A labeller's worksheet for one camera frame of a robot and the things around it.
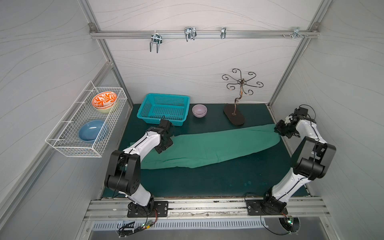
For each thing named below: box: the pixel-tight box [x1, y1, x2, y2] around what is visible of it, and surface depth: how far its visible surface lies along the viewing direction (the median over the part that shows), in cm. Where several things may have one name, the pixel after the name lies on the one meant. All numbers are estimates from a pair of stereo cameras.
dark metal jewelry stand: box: [222, 68, 264, 126], surface depth 97 cm
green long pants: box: [140, 124, 281, 169], surface depth 95 cm
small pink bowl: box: [191, 103, 208, 118], surface depth 113 cm
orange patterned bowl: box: [91, 91, 118, 110], surface depth 75 cm
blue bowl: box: [78, 119, 105, 142], surface depth 66 cm
